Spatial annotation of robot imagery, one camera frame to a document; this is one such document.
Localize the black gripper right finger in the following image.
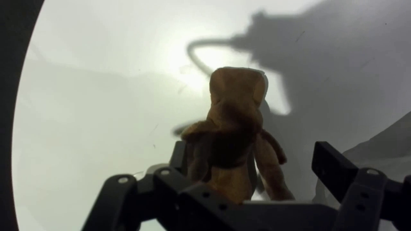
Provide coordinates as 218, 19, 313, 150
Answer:
309, 140, 360, 204

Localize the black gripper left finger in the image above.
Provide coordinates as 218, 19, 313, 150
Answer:
168, 139, 190, 176

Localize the white plastic bag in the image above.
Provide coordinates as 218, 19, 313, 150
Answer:
313, 109, 411, 208

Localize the brown plush animal toy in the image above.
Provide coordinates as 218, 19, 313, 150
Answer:
172, 65, 297, 204

